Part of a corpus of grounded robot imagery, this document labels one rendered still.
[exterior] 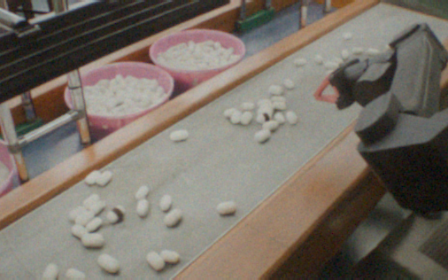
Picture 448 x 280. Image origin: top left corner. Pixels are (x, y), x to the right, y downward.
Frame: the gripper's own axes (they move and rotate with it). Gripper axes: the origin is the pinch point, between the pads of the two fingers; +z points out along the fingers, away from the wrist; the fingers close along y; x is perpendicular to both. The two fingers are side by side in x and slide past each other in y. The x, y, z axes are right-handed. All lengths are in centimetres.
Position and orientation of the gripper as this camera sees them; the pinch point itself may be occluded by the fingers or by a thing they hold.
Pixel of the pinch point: (318, 95)
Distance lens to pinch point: 97.9
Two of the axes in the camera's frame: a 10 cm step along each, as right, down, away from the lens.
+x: 4.8, 8.7, 1.2
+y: -6.5, 4.5, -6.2
